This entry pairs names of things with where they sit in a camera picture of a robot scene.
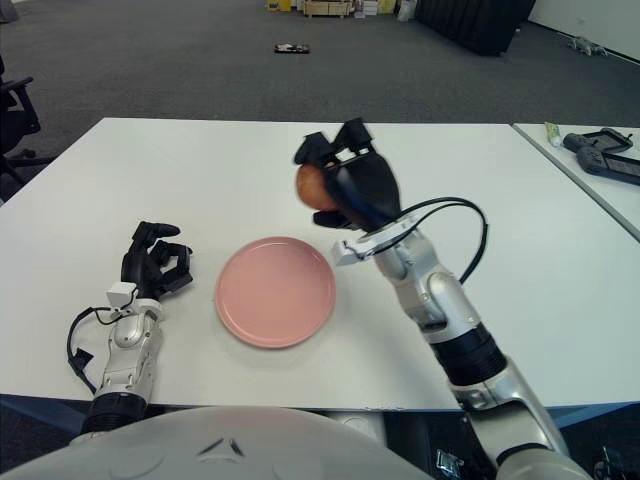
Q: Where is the red yellow apple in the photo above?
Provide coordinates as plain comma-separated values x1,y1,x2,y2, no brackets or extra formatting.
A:
296,163,337,211

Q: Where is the small shiny metal object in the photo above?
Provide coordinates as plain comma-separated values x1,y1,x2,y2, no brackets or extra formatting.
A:
435,449,464,474

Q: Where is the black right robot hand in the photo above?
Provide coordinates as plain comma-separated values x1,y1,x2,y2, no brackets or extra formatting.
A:
292,118,404,232

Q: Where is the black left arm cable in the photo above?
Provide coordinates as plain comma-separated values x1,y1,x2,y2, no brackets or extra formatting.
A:
67,304,126,394

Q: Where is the black handheld controller with frame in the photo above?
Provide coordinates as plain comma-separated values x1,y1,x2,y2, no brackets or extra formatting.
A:
562,128,634,154

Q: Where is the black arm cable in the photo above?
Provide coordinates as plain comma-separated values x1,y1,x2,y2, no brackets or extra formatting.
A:
399,197,490,284
67,304,126,394

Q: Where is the black partition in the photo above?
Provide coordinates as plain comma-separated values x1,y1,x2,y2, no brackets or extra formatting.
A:
414,0,537,58

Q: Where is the pink round plate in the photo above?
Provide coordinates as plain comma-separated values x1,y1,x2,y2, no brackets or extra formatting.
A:
214,236,337,350

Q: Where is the grey robot torso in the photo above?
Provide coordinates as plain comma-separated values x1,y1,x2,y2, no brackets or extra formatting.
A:
0,405,436,480

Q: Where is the wooden crate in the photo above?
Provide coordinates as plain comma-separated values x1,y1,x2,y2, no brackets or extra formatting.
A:
302,0,350,20

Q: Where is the black office chair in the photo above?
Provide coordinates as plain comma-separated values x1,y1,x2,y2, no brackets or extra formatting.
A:
0,52,56,194

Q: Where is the grey toy robot dog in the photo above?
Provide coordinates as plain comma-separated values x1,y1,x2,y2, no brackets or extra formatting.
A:
569,36,609,57

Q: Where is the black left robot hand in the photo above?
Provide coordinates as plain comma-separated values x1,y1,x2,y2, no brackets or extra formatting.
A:
121,220,195,301

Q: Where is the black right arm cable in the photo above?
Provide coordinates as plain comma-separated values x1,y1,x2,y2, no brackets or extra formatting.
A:
399,197,490,284

